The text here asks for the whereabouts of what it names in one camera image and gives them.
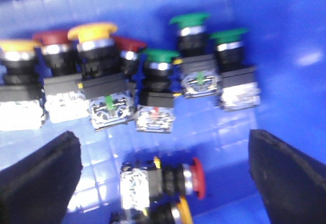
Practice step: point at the green push button middle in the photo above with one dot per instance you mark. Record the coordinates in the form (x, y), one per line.
(199, 75)

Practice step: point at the yellow push button bottom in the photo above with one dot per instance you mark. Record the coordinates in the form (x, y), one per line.
(172, 212)

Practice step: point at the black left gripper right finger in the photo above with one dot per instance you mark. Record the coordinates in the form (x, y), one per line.
(290, 182)

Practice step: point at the red mushroom push button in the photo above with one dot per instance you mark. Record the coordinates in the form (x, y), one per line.
(142, 184)

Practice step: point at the green push button front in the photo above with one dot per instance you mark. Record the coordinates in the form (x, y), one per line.
(155, 110)

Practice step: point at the red push button behind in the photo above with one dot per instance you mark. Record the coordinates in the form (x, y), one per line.
(129, 54)

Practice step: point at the dark red push button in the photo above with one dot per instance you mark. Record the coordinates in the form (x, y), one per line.
(65, 100)

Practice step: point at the green push button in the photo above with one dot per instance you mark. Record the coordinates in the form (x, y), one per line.
(199, 75)
(239, 85)
(155, 110)

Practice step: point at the yellow push button far left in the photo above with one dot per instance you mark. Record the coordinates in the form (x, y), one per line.
(22, 93)

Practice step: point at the green push button right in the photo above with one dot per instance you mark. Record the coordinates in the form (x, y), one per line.
(239, 85)

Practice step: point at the right blue plastic crate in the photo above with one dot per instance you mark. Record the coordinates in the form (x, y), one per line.
(286, 43)

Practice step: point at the yellow push button centre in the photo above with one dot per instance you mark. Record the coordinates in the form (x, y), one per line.
(103, 84)

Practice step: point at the yellow push button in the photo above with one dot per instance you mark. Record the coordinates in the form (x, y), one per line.
(103, 84)
(22, 93)
(172, 212)

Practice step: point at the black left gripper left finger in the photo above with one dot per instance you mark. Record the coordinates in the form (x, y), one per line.
(38, 188)

